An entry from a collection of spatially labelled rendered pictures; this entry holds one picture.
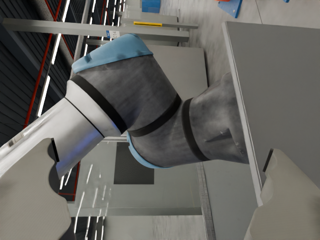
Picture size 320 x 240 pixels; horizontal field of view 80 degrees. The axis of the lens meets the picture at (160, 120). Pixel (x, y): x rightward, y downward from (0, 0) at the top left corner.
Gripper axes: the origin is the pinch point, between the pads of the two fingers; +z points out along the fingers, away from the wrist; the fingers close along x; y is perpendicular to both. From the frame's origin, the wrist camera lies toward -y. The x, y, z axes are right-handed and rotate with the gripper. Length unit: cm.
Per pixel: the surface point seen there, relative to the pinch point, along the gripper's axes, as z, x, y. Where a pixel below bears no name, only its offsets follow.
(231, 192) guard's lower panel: 74, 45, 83
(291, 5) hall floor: 202, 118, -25
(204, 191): 73, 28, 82
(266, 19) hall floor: 238, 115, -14
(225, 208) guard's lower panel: 65, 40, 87
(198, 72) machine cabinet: 399, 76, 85
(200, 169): 86, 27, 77
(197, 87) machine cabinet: 370, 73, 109
